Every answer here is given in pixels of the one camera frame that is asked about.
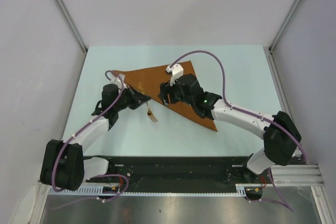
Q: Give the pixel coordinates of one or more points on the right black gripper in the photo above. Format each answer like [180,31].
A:
[166,89]

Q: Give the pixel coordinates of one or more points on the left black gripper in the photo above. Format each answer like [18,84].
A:
[137,98]

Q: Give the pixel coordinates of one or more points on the gold fork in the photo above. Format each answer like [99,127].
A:
[150,114]

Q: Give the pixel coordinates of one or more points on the orange cloth napkin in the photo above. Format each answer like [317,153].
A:
[147,81]

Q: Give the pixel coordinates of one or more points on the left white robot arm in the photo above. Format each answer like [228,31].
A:
[64,165]

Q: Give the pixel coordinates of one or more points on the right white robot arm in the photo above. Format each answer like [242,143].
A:
[278,132]

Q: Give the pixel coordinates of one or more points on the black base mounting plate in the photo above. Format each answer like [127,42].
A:
[179,187]

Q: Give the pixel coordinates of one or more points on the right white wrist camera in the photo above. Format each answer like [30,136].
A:
[176,71]

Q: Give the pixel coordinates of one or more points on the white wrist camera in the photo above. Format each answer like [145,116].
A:
[119,81]
[176,71]

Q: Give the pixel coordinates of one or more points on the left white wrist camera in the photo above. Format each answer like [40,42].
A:
[119,81]

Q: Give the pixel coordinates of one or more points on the aluminium right side rail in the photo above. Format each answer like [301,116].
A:
[278,83]

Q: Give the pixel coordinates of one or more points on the aluminium front frame rail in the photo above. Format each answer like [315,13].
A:
[289,175]

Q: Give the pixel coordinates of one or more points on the left corner aluminium post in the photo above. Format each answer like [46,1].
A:
[61,6]

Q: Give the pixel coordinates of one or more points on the corner aluminium post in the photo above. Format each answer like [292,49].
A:
[61,6]
[284,25]

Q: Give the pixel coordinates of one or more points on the right corner aluminium post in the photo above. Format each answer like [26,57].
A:
[284,25]

